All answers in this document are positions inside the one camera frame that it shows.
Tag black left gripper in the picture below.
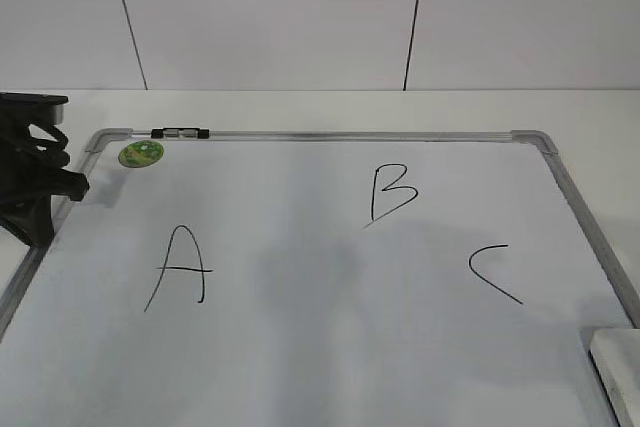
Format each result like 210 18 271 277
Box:
1 113 89 247

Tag white board eraser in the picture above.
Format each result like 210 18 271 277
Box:
589 328 640 427

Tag round green magnet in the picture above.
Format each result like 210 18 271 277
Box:
118 140 164 168

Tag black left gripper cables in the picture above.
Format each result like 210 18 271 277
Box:
22 119 72 171

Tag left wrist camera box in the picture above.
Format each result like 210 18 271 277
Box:
1 92 69 125

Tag black and silver frame clip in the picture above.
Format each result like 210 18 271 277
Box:
150 128 210 140

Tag white board with grey frame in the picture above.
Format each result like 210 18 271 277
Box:
1 129 639 426

